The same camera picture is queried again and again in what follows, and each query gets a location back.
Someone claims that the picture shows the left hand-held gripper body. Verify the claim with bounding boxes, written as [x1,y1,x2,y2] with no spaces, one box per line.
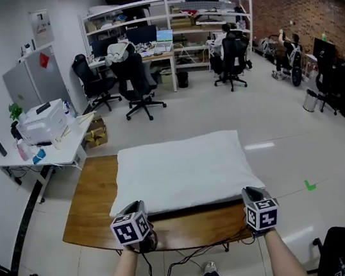
[108,208,161,258]

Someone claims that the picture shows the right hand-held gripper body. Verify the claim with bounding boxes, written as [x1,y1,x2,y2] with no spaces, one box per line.
[242,196,284,239]

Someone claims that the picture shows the person's right forearm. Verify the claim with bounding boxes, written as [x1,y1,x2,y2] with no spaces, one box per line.
[262,223,309,276]

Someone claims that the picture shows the wooden table with black legs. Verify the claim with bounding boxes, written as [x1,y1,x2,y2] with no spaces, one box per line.
[50,134,256,276]

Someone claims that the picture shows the person's right shoe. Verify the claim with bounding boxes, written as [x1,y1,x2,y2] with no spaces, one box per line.
[202,259,219,276]

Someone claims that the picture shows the cardboard boxes with yellow tape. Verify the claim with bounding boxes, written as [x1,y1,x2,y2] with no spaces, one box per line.
[80,114,111,150]

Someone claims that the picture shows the white office desk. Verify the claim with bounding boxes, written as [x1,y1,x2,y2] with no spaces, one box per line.
[0,110,108,207]

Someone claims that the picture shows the bundle of wooden sticks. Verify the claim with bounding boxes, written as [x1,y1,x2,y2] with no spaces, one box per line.
[58,110,99,139]

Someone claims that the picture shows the blue packet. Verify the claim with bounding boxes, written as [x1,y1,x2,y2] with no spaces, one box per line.
[30,147,48,165]

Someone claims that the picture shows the steel waste bin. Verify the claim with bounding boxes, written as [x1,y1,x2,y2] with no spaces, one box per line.
[300,87,321,114]

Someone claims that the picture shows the clear spray bottle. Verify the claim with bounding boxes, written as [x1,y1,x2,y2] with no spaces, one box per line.
[62,98,77,120]

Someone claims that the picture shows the white printer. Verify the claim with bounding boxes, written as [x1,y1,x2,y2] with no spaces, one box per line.
[16,98,71,147]

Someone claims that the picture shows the pink bottle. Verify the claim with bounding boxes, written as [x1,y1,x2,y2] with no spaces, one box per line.
[15,137,31,163]

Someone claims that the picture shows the black waste bin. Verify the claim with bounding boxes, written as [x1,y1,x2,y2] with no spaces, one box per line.
[175,69,192,90]

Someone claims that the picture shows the white wheeled frames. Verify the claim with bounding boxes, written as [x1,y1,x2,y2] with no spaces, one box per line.
[257,33,281,60]

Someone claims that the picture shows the green potted plant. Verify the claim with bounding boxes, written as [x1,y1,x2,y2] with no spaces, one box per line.
[6,93,29,125]

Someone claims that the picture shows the wood-top white desk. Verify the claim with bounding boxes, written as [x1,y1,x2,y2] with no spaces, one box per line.
[87,47,182,106]

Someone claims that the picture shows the grey white jacket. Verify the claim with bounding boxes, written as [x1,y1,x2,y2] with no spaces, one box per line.
[102,40,139,68]

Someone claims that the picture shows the grey metal cabinet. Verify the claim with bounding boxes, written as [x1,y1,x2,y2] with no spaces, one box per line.
[0,42,76,126]

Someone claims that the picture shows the red paper square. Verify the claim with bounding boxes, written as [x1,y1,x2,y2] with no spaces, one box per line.
[38,51,52,71]

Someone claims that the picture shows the open silver laptop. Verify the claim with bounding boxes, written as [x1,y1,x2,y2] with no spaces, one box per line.
[151,28,177,55]

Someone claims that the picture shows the white metal shelving rack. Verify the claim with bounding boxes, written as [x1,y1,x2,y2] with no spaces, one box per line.
[75,0,265,106]

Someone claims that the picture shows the white security camera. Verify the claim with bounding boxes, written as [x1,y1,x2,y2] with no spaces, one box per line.
[16,39,38,64]

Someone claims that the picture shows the white wall poster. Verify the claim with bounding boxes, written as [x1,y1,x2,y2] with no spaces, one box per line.
[28,7,56,48]

